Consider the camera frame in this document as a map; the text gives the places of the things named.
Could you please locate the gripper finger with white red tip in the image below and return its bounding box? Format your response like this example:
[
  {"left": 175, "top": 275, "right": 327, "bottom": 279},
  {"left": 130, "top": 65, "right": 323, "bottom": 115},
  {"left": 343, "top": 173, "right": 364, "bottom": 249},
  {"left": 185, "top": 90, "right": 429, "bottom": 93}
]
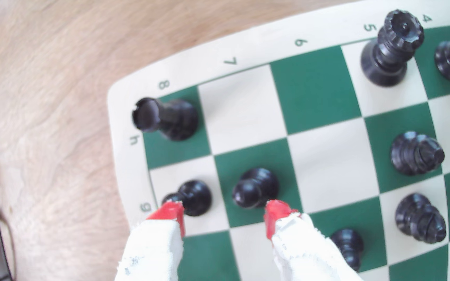
[
  {"left": 264, "top": 199, "right": 363, "bottom": 281},
  {"left": 114, "top": 201, "right": 187, "bottom": 281}
]

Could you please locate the black pawn chess piece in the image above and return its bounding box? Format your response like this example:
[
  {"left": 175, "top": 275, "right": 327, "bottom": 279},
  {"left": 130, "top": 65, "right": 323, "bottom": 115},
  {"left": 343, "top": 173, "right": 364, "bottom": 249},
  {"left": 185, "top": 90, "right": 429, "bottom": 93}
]
[
  {"left": 232, "top": 167, "right": 280, "bottom": 210},
  {"left": 329, "top": 228, "right": 365, "bottom": 273},
  {"left": 161, "top": 179, "right": 213, "bottom": 218}
]

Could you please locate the black bishop chess piece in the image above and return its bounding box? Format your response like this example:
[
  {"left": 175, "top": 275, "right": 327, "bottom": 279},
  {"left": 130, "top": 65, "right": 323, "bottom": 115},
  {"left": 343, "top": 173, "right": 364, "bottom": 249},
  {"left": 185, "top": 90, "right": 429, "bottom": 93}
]
[
  {"left": 395, "top": 193, "right": 447, "bottom": 245},
  {"left": 390, "top": 131, "right": 446, "bottom": 176}
]

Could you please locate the green and cream chess mat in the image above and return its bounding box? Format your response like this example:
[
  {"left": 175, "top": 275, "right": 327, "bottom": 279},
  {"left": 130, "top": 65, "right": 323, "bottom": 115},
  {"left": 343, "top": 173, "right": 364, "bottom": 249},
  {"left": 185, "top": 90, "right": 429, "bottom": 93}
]
[{"left": 107, "top": 0, "right": 450, "bottom": 281}]

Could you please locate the black queen chess piece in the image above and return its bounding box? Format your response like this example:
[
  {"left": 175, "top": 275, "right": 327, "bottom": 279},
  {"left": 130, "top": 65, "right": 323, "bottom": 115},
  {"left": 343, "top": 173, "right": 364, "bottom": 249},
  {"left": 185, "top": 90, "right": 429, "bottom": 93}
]
[{"left": 360, "top": 9, "right": 425, "bottom": 87}]

